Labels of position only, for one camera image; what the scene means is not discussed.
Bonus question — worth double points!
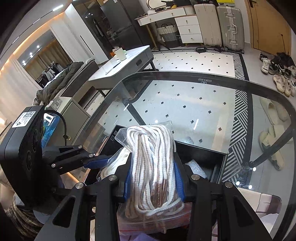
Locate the black cardboard box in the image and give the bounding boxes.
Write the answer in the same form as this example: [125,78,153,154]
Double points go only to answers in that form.
[99,125,227,183]

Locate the silver suitcase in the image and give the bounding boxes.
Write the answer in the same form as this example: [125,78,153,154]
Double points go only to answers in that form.
[216,6,244,54]

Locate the pile of shoes on floor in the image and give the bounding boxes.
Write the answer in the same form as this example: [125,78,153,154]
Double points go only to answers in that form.
[259,51,295,97]

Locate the oval vanity mirror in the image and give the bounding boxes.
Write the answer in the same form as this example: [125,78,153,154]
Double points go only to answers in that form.
[146,0,175,9]

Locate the beige suitcase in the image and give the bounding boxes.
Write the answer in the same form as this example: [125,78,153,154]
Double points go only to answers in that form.
[194,4,222,47]

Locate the anime printed desk mat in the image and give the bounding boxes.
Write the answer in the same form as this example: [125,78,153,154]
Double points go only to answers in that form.
[90,185,283,241]

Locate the stacked shoe boxes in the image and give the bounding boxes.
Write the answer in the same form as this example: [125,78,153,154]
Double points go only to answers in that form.
[217,0,235,6]

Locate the plaid sleeve forearm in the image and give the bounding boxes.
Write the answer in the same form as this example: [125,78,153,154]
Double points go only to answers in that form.
[5,193,43,240]

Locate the white foam block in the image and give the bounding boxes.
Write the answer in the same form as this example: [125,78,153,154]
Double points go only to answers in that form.
[185,160,207,179]

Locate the bagged white rope with copper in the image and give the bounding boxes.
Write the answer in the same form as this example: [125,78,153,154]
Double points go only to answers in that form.
[114,120,193,235]

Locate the small grey side cabinet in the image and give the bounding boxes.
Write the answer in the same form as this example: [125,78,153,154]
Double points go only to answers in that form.
[42,97,90,147]

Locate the white dressing table drawers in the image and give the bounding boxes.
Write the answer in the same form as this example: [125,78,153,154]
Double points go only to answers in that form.
[136,6,203,44]

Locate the black glass cabinet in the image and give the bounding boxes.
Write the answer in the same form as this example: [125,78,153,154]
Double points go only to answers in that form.
[72,0,112,59]

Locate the grey sofa with coat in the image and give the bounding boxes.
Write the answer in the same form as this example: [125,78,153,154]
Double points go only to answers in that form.
[32,58,99,106]

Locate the black refrigerator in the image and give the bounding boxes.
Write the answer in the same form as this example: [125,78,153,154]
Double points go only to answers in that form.
[101,0,153,50]

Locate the white cup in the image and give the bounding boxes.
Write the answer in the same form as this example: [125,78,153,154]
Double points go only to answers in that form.
[114,48,126,61]

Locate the wooden door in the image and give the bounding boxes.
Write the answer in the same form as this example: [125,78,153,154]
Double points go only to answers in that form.
[245,0,292,55]

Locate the white coffee table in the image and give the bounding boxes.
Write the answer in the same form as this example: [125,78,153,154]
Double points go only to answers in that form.
[86,45,157,92]

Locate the beige slippers pair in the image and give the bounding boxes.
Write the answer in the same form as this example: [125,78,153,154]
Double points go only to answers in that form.
[258,97,293,171]

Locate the woven basket under table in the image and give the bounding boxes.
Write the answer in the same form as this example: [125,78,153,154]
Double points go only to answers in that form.
[157,23,181,49]

